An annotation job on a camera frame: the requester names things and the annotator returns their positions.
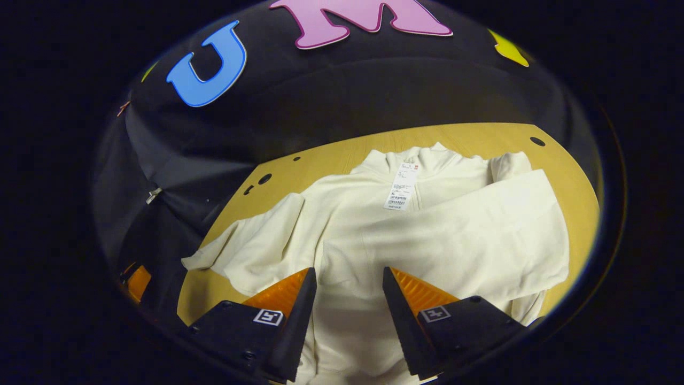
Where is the white sweatshirt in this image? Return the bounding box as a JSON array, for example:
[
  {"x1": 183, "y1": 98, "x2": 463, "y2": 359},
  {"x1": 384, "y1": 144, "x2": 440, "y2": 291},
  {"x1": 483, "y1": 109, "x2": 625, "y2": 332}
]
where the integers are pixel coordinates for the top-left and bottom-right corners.
[{"x1": 182, "y1": 142, "x2": 570, "y2": 385}]

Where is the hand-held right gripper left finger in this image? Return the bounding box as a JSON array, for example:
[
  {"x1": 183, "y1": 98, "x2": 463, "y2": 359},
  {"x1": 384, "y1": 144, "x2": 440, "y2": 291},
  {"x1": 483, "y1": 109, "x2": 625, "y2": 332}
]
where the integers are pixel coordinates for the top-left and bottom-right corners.
[{"x1": 187, "y1": 267, "x2": 318, "y2": 383}]

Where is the black backdrop cloth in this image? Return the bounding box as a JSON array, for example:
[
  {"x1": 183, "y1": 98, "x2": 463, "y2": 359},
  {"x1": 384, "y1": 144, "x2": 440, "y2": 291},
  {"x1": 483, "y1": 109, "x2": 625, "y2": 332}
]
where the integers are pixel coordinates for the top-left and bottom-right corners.
[{"x1": 91, "y1": 0, "x2": 604, "y2": 321}]

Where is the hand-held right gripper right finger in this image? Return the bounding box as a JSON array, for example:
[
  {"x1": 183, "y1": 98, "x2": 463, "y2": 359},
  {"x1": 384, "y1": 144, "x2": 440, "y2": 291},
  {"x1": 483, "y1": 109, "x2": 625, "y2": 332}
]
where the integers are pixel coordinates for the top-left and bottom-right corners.
[{"x1": 382, "y1": 266, "x2": 527, "y2": 381}]

